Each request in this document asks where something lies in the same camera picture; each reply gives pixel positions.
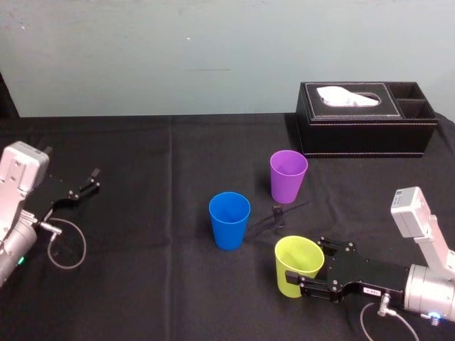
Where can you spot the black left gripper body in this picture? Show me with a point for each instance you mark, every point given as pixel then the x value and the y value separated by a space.
pixel 44 199

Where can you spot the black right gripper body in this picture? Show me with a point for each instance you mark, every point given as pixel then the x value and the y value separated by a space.
pixel 369 273

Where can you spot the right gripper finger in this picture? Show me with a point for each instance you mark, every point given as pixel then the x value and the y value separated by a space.
pixel 316 288
pixel 339 247

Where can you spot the yellow-green plastic cup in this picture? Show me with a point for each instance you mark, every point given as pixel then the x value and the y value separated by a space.
pixel 286 255

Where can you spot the dark upright panel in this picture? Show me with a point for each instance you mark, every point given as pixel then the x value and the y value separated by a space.
pixel 7 99

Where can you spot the small black plastic piece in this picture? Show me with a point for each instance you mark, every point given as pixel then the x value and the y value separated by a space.
pixel 278 214

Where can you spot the purple plastic cup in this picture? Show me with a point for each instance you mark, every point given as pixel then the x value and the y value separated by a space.
pixel 286 186

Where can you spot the blue plastic cup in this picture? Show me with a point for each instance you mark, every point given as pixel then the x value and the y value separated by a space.
pixel 227 232

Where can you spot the black leather tissue box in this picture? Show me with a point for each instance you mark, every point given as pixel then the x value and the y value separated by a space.
pixel 362 136

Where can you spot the black table cloth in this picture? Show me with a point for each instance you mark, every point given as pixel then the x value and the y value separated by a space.
pixel 149 291

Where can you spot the white tissue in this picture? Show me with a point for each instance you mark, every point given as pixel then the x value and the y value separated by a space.
pixel 341 96

